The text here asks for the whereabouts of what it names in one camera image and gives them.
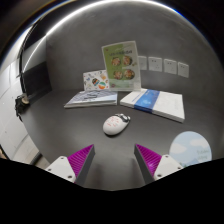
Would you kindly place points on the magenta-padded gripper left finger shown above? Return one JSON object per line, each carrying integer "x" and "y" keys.
{"x": 63, "y": 166}

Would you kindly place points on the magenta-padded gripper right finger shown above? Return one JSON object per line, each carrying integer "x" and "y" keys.
{"x": 166, "y": 166}

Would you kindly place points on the white printed computer mouse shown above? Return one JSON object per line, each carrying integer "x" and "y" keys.
{"x": 114, "y": 125}

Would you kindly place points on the round light-blue mouse pad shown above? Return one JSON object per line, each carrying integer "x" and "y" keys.
{"x": 191, "y": 146}

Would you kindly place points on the grey covered book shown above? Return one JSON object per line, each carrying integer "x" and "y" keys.
{"x": 91, "y": 98}

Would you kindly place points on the black desk clamp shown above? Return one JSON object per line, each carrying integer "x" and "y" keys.
{"x": 22, "y": 101}

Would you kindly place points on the black flat panel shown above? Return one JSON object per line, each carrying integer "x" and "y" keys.
{"x": 38, "y": 81}

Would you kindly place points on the white card with colourful stickers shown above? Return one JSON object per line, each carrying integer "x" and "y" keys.
{"x": 95, "y": 80}

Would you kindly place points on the green menu sign stand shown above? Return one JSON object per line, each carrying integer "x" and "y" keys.
{"x": 121, "y": 66}

